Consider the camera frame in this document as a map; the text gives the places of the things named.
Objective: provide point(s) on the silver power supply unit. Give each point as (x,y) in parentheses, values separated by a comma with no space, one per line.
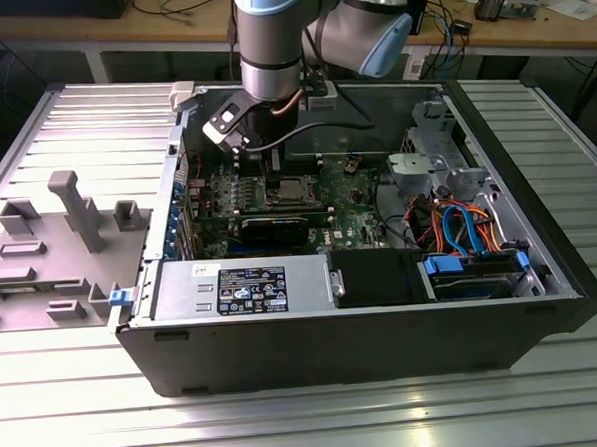
(177,295)

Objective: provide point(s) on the silver metal bracket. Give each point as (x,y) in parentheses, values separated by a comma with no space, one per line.
(411,172)

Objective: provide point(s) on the black PC case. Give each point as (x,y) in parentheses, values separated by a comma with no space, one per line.
(335,352)

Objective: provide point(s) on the black tower box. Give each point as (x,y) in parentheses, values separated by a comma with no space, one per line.
(423,6)

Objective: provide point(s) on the CPU with silver top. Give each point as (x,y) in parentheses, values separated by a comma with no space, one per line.
(289,189)

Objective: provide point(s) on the silver drive cage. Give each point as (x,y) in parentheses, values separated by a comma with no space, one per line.
(431,126)

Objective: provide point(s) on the power supply rating label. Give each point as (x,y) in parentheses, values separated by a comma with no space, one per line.
(252,291)

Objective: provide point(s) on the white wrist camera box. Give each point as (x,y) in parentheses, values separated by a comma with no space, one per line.
(223,122)

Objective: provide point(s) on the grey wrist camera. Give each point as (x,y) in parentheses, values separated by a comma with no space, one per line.
(322,103)

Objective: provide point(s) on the small black box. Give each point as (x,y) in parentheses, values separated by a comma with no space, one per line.
(461,27)

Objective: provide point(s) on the black graphics card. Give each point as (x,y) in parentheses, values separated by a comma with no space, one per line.
(274,233)

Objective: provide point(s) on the black equipment case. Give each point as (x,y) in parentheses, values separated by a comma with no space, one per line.
(52,6)

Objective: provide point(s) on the wooden workbench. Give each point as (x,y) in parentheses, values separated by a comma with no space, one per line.
(519,34)

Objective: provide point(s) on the CPU cooler heatsink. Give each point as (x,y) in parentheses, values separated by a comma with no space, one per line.
(489,4)

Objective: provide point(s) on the blue plastic latch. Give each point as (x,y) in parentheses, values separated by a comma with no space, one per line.
(121,298)

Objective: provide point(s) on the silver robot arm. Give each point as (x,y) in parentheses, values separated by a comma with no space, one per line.
(268,35)

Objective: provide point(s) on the black plastic drive shroud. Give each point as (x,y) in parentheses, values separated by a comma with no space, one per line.
(371,280)

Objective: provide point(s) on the silver metal device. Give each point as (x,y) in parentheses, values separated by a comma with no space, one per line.
(522,7)

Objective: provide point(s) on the grey parts rack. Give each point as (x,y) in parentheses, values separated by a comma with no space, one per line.
(56,276)

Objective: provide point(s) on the white paper sheets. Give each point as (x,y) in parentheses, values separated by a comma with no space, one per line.
(570,9)

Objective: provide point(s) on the hard disk in blue carrier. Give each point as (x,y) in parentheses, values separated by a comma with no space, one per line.
(441,266)

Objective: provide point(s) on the round coin cell battery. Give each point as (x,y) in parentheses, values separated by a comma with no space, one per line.
(349,167)

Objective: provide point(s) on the green motherboard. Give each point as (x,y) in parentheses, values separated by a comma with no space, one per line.
(348,216)

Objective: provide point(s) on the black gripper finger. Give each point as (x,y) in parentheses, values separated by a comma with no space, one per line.
(284,158)

